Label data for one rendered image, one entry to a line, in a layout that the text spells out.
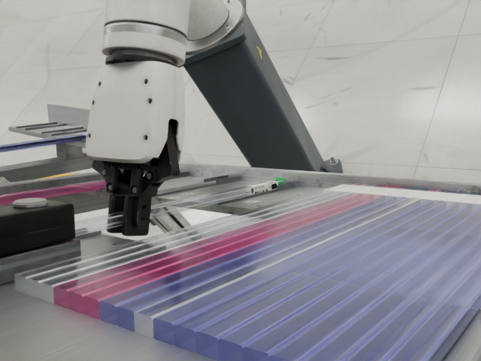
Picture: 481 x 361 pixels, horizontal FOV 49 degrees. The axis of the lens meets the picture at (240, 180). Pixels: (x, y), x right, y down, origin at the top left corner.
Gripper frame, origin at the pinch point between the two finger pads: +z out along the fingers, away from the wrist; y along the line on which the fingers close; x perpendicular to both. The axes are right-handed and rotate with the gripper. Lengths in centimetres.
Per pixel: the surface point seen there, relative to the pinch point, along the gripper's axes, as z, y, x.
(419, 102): -37, -17, 140
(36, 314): 4.4, 14.1, -19.2
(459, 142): -23, -1, 131
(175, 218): 4, -32, 42
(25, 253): 2.1, 7.5, -16.0
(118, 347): 4.4, 21.2, -19.4
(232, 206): -1.3, 3.1, 13.5
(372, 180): -6.3, 12.7, 31.9
